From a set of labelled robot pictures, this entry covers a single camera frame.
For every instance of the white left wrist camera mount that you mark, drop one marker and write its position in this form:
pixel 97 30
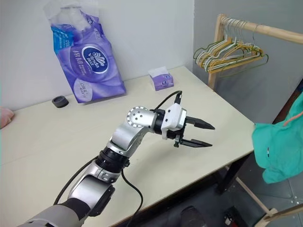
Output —
pixel 174 113

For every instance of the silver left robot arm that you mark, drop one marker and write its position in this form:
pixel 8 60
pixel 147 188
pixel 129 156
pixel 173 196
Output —
pixel 139 118

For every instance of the small purple tissue pack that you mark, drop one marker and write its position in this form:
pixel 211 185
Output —
pixel 163 81

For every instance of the dark board with brown edge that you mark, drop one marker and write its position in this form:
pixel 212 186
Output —
pixel 291 101

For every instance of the black table leg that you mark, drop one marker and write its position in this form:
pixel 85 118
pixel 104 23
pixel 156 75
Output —
pixel 228 177

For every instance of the dark rounded shape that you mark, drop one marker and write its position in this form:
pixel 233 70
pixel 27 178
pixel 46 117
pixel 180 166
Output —
pixel 192 217

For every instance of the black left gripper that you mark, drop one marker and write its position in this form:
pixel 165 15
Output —
pixel 181 133

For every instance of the black and white floor object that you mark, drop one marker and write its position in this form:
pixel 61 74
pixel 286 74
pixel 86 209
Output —
pixel 234 216

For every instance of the teal green shorts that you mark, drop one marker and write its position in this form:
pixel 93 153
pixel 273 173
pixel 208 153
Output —
pixel 274 146

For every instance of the wooden clothes rack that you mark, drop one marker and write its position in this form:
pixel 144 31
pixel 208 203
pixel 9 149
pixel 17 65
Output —
pixel 272 29

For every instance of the pink cloth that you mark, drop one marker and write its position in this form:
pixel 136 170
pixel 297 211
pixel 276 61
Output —
pixel 4 117

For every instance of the large purple tissue multipack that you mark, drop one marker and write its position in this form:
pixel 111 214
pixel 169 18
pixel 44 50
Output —
pixel 92 68

